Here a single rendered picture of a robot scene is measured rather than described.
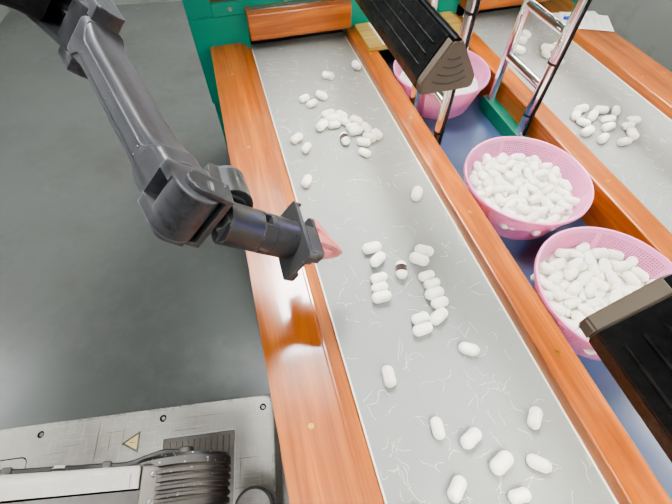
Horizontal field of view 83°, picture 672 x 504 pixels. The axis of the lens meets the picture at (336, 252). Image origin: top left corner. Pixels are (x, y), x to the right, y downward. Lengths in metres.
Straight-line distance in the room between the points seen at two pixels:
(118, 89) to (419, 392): 0.59
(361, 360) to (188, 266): 1.19
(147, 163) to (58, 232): 1.63
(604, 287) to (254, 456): 0.75
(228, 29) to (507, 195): 0.91
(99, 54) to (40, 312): 1.37
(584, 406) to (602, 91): 0.90
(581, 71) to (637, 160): 0.37
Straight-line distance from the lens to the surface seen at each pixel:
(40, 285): 1.96
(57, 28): 0.80
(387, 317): 0.68
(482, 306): 0.73
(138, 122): 0.54
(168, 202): 0.45
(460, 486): 0.61
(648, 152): 1.19
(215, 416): 0.93
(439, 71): 0.57
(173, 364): 1.53
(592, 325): 0.38
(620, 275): 0.90
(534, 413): 0.67
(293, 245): 0.52
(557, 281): 0.82
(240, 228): 0.48
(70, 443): 1.04
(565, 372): 0.70
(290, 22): 1.27
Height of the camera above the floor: 1.35
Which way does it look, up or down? 55 degrees down
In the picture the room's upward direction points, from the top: straight up
